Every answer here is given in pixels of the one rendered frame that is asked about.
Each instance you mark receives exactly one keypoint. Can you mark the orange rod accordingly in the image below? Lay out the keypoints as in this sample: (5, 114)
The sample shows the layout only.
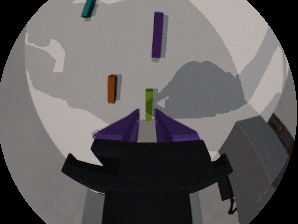
(112, 82)

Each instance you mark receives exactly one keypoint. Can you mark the purple rod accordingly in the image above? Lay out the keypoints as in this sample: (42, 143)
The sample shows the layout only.
(157, 34)

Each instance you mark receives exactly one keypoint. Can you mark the turquoise rod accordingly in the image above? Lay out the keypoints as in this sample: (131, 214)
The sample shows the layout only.
(88, 8)

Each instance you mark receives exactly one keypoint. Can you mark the lime green rod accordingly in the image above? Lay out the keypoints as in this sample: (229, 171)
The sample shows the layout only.
(149, 104)

